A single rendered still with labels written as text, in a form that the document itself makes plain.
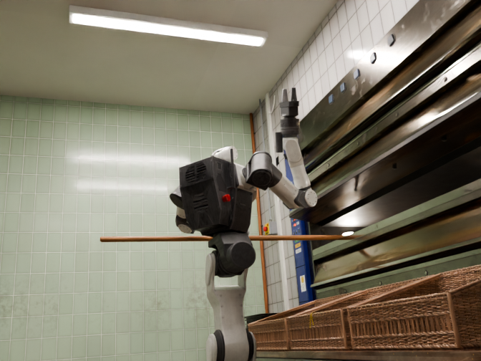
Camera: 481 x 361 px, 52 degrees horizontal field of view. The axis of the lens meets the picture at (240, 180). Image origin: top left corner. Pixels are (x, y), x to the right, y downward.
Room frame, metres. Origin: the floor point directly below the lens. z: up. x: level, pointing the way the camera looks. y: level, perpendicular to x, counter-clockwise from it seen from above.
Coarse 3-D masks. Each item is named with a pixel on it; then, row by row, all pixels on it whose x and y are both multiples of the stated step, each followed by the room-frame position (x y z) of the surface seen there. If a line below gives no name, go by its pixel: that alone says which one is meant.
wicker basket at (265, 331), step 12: (324, 300) 3.11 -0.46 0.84; (288, 312) 3.15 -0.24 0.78; (300, 312) 2.59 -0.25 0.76; (252, 324) 3.00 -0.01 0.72; (264, 324) 2.82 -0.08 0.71; (276, 324) 2.66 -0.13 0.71; (264, 336) 2.85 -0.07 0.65; (276, 336) 2.68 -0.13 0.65; (288, 336) 3.15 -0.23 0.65; (264, 348) 2.85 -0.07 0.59; (276, 348) 2.68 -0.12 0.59; (288, 348) 2.56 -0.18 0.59
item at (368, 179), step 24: (480, 96) 1.59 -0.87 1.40; (456, 120) 1.76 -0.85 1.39; (480, 120) 1.74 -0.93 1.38; (408, 144) 2.00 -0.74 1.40; (432, 144) 1.97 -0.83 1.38; (456, 144) 1.95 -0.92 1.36; (384, 168) 2.28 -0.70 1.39; (408, 168) 2.24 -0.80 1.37; (336, 192) 2.66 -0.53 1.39; (360, 192) 2.62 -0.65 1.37; (312, 216) 3.14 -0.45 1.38
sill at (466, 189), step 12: (480, 180) 1.85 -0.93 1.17; (456, 192) 1.98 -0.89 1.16; (468, 192) 1.92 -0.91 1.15; (420, 204) 2.20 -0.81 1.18; (432, 204) 2.13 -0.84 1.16; (396, 216) 2.38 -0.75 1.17; (408, 216) 2.30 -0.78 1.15; (372, 228) 2.59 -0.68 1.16; (336, 240) 2.96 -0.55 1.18; (348, 240) 2.83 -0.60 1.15
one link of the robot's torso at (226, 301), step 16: (208, 256) 2.13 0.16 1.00; (208, 272) 2.14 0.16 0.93; (208, 288) 2.19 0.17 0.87; (224, 288) 2.19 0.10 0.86; (240, 288) 2.21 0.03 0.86; (224, 304) 2.15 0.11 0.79; (240, 304) 2.17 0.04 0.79; (224, 320) 2.14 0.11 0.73; (240, 320) 2.16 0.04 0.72; (224, 336) 2.12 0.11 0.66; (240, 336) 2.14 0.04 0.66; (224, 352) 2.11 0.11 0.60; (240, 352) 2.13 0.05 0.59
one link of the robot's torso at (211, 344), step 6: (210, 336) 2.14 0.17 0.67; (252, 336) 2.18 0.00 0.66; (210, 342) 2.12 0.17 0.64; (216, 342) 2.11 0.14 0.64; (210, 348) 2.12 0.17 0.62; (216, 348) 2.11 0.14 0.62; (210, 354) 2.13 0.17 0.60; (216, 354) 2.11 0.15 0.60; (210, 360) 2.13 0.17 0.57; (252, 360) 2.19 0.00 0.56
